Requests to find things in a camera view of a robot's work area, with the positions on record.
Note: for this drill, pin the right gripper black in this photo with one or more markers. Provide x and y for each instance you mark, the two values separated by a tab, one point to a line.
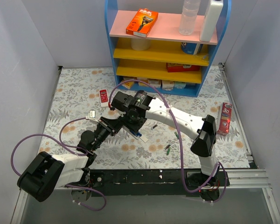
132	126

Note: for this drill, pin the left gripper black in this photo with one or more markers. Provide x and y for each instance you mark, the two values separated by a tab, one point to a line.
108	127

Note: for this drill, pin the white remote control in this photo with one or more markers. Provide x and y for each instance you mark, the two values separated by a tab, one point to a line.
136	135

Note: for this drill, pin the white battery cover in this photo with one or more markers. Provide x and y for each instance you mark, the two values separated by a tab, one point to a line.
144	139

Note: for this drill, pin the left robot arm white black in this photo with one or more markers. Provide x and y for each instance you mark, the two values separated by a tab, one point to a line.
47	172

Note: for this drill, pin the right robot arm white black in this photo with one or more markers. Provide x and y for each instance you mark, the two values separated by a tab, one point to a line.
202	131

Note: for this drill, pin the red white small remote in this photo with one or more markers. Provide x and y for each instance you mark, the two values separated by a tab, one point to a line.
104	98

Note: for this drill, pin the orange yellow small box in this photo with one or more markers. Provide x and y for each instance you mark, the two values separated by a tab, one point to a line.
130	82

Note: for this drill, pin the yellow white small box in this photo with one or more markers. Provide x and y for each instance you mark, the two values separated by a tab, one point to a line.
143	82

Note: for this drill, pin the white small box centre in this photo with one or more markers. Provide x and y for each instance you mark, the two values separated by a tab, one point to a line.
156	83

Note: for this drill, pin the floral table mat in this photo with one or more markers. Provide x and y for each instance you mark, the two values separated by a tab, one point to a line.
77	92

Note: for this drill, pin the white red small box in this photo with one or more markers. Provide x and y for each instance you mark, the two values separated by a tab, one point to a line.
167	85

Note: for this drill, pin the teal white small box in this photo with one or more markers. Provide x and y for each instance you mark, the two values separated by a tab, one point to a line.
179	85

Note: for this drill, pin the black base bar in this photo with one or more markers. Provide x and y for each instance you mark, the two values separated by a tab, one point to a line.
155	182

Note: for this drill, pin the red box on shelf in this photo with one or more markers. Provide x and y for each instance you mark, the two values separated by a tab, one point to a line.
176	67

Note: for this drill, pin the blue shelf unit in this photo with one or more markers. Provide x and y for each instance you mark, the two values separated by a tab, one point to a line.
165	48

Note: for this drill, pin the white paper roll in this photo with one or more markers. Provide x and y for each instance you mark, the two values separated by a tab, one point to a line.
140	44

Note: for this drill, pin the red toothpaste box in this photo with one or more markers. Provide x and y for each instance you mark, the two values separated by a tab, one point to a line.
224	119

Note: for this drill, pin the blue white round container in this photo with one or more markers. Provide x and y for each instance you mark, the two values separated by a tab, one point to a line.
191	48

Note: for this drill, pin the orange razor box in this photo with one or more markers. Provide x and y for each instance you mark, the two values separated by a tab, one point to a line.
142	23

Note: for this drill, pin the clear plastic bottle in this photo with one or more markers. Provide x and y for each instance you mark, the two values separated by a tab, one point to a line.
188	17

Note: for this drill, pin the white tall bottle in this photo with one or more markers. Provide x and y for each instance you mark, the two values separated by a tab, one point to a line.
211	17

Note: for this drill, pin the aluminium rail frame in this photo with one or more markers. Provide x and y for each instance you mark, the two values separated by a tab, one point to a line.
248	200

